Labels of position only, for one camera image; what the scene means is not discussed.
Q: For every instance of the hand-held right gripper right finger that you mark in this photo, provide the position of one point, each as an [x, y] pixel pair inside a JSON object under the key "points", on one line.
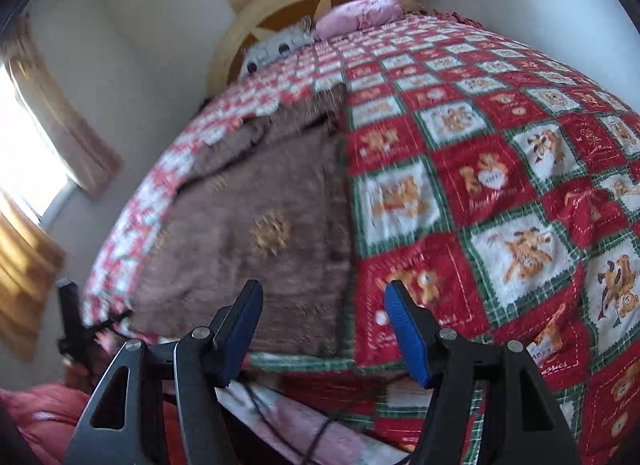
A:
{"points": [[407, 330]]}

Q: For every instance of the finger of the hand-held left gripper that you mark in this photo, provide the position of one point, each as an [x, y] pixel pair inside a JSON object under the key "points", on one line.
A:
{"points": [[70, 312]]}

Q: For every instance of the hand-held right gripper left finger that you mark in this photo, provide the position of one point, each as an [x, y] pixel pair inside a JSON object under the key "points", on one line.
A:
{"points": [[240, 340]]}

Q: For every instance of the brown knit sweater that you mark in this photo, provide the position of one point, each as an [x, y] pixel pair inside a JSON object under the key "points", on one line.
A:
{"points": [[260, 225]]}

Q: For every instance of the pink floral sheet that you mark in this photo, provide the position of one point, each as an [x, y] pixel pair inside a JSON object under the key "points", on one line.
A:
{"points": [[300, 425]]}

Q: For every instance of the pink cloth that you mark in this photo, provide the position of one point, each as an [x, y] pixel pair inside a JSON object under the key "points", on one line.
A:
{"points": [[40, 420]]}

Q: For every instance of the red checkered printed bedspread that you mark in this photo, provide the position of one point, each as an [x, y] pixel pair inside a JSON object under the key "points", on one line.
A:
{"points": [[500, 170]]}

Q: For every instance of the white grey patterned pillow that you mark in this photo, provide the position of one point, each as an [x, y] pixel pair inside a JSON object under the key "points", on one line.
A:
{"points": [[277, 47]]}

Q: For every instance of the pink pillow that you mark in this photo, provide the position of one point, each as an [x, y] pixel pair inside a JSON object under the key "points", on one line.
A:
{"points": [[357, 15]]}

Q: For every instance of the cream wooden headboard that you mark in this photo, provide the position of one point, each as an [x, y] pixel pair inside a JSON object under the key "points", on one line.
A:
{"points": [[250, 20]]}

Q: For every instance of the side wall window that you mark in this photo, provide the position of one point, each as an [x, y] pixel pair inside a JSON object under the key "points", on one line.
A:
{"points": [[25, 155]]}

